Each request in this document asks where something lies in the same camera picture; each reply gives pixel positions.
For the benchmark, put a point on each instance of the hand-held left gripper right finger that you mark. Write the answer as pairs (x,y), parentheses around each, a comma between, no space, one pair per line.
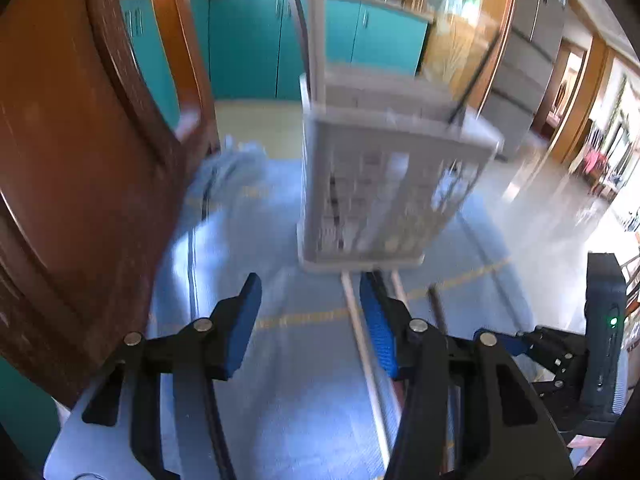
(381,330)

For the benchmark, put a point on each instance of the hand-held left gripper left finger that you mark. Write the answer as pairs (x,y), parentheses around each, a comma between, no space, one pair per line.
(240,330)

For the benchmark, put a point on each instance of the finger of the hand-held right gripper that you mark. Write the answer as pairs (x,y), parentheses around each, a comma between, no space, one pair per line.
(545,342)
(557,395)

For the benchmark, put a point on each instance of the beige chopstick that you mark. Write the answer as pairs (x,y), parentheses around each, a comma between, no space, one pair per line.
(398,287)
(376,410)

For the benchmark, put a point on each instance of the grey plastic utensil basket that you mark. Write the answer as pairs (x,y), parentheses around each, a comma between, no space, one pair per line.
(380,180)

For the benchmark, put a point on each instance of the white chopstick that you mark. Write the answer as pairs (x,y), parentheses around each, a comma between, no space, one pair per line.
(315,35)

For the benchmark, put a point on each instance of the dark green chopstick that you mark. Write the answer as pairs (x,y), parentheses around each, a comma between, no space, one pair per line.
(297,25)

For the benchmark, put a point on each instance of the light blue striped tablecloth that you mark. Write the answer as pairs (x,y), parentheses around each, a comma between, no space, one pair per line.
(300,360)

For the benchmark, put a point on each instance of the pink cloth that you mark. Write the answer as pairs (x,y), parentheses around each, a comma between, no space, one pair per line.
(593,161)

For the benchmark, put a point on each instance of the wooden dining chairs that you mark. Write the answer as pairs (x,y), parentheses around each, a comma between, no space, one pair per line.
(607,160)

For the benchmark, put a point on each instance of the carved wooden chair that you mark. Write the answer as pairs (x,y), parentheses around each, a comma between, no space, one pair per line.
(75,185)

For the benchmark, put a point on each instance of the silver refrigerator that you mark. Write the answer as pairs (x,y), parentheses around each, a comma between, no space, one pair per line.
(525,60)

